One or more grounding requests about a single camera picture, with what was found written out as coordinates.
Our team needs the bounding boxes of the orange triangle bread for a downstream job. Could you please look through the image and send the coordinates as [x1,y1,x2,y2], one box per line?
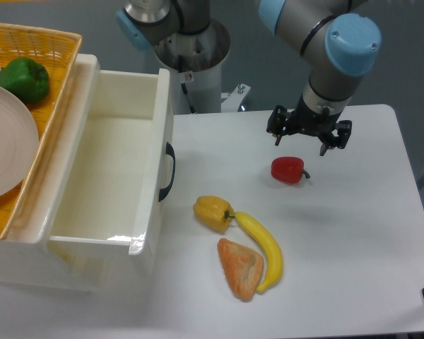
[217,238,264,302]

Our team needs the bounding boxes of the white metal mounting bracket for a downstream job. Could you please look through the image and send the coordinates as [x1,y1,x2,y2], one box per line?
[220,83,251,113]

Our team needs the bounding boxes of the yellow banana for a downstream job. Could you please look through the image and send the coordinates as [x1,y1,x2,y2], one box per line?
[234,211,284,294]

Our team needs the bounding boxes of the red bell pepper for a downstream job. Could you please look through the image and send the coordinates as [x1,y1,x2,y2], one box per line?
[271,157,310,184]

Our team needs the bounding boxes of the beige round plate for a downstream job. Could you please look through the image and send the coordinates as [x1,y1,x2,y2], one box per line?
[0,87,39,196]

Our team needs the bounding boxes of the black drawer handle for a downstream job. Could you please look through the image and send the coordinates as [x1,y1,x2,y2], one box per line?
[158,142,176,202]

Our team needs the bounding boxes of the yellow woven basket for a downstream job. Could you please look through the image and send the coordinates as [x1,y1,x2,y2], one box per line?
[0,23,82,240]

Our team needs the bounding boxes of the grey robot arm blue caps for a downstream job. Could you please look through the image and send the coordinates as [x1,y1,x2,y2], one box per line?
[116,1,382,153]

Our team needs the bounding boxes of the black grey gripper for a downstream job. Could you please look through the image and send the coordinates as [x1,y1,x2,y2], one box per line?
[266,84,352,156]

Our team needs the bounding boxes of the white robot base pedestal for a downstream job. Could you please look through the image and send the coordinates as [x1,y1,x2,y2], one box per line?
[155,18,230,114]

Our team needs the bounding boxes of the yellow bell pepper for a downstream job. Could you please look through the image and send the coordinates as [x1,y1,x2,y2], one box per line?
[193,196,235,233]

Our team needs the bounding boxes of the green bell pepper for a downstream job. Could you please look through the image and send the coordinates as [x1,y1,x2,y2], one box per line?
[0,57,50,105]

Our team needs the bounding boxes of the white open drawer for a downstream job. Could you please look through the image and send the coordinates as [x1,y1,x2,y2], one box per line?
[49,69,174,277]

